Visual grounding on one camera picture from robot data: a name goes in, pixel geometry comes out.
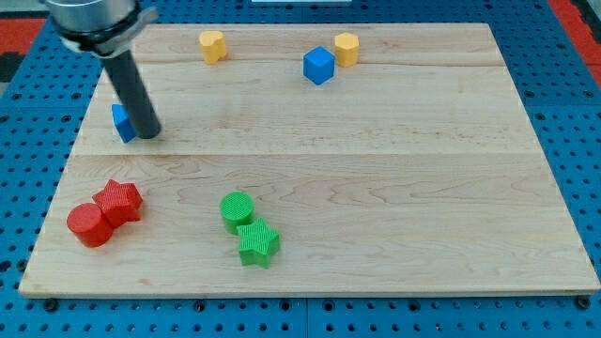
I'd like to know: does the blue cube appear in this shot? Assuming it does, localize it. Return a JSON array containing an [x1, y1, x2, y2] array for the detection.
[[303, 46, 335, 85]]

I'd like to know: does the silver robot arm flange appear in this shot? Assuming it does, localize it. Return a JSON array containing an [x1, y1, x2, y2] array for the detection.
[[44, 0, 159, 58]]

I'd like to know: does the blue triangle block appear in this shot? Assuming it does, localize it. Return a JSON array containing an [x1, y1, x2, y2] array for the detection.
[[111, 103, 136, 143]]

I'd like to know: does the light wooden board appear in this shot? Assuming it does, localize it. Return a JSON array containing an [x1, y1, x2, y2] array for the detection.
[[19, 23, 600, 299]]

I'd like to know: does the green cylinder block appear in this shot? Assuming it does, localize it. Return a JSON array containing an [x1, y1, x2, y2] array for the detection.
[[220, 192, 254, 235]]

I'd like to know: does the green star block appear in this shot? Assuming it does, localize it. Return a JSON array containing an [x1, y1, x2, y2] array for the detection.
[[237, 218, 280, 269]]

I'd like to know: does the yellow hexagon block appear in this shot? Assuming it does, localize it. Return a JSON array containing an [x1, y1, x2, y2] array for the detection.
[[334, 32, 360, 68]]

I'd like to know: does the yellow heart block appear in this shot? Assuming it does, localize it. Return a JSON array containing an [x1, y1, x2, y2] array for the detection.
[[199, 30, 228, 65]]

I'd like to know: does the red star block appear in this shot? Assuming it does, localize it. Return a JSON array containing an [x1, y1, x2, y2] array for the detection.
[[92, 179, 143, 229]]

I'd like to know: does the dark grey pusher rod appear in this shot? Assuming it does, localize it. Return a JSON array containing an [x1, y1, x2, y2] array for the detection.
[[101, 51, 162, 139]]

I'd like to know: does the red cylinder block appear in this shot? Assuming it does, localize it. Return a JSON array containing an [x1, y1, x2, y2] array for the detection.
[[67, 203, 114, 248]]

